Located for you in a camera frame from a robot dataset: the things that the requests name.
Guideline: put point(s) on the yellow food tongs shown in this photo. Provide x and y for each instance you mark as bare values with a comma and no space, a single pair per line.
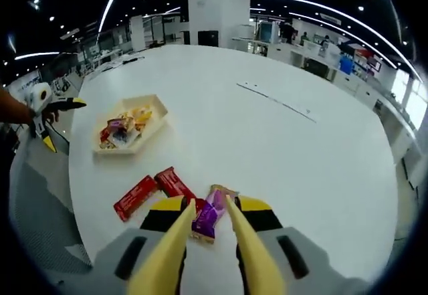
164,255

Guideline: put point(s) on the purple snack packet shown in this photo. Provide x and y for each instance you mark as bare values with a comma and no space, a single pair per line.
209,214

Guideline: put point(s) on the long red snack bar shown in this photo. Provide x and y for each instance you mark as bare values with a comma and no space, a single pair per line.
172,183
135,198

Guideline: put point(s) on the black panel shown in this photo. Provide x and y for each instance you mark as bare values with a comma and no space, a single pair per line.
207,39

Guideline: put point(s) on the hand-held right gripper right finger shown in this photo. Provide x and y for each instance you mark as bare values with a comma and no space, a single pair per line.
267,220

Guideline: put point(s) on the slim white pillar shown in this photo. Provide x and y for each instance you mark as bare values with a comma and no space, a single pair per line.
137,32

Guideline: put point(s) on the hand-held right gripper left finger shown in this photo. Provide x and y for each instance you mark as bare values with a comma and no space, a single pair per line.
157,220

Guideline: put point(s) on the cream hexagonal container tray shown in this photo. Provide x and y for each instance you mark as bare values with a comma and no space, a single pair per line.
155,107

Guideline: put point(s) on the light blue display panel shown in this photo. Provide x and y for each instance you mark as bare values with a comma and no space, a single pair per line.
267,30

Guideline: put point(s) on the white mesh office chair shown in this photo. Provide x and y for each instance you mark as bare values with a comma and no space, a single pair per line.
40,208

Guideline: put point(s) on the person's left hand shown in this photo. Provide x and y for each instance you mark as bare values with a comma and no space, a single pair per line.
53,116

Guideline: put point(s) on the pile of snacks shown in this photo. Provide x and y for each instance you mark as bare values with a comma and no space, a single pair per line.
123,127

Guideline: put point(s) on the red white display poster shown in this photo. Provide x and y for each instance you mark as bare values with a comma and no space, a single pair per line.
368,61

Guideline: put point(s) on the blue box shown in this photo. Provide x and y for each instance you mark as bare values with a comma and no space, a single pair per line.
346,65

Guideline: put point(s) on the white square pillar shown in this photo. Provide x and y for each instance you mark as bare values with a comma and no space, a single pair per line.
217,7

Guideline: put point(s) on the row of white desks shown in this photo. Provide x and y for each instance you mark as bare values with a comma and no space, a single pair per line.
282,51

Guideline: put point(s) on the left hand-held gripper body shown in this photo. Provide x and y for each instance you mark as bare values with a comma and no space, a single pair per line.
38,99

